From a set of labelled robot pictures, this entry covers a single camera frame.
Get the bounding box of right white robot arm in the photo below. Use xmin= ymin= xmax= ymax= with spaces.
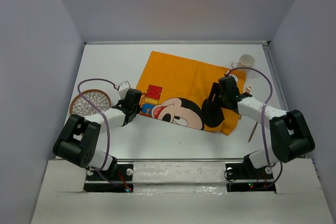
xmin=202 ymin=76 xmax=316 ymax=178

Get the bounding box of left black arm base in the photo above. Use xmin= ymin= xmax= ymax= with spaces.
xmin=83 ymin=162 xmax=134 ymax=193

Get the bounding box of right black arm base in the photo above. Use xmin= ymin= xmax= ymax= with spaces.
xmin=223 ymin=158 xmax=276 ymax=193

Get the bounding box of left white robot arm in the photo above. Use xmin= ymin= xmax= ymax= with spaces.
xmin=52 ymin=89 xmax=142 ymax=179

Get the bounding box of copper fork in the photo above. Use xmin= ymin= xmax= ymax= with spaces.
xmin=238 ymin=85 xmax=251 ymax=120

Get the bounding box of white ceramic mug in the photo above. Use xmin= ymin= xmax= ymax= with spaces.
xmin=231 ymin=54 xmax=256 ymax=72

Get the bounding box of floral patterned plate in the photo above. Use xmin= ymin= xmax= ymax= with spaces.
xmin=69 ymin=89 xmax=112 ymax=116

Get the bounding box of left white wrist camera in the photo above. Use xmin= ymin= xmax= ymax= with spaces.
xmin=117 ymin=81 xmax=131 ymax=100

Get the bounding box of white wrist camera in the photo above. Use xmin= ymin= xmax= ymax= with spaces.
xmin=117 ymin=81 xmax=131 ymax=100
xmin=225 ymin=71 xmax=238 ymax=82

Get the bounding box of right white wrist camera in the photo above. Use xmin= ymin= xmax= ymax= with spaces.
xmin=225 ymin=71 xmax=238 ymax=82

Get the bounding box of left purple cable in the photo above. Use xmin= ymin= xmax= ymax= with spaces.
xmin=77 ymin=78 xmax=129 ymax=189

